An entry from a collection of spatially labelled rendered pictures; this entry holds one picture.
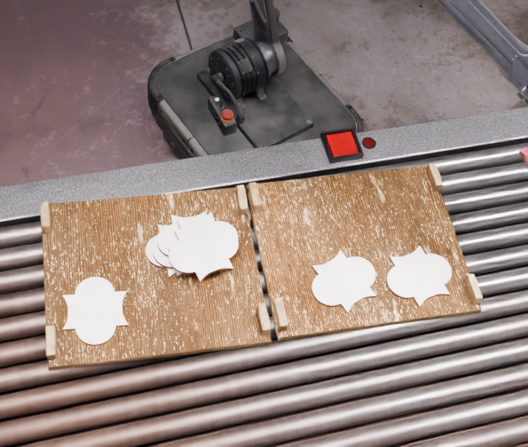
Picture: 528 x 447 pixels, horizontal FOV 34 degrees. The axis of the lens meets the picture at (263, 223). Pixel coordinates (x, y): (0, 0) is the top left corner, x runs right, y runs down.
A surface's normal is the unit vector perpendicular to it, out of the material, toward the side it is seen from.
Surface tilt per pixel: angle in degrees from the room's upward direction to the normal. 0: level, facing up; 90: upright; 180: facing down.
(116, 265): 0
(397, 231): 0
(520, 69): 61
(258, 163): 0
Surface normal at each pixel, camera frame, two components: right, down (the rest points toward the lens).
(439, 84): 0.10, -0.51
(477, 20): 0.13, 0.49
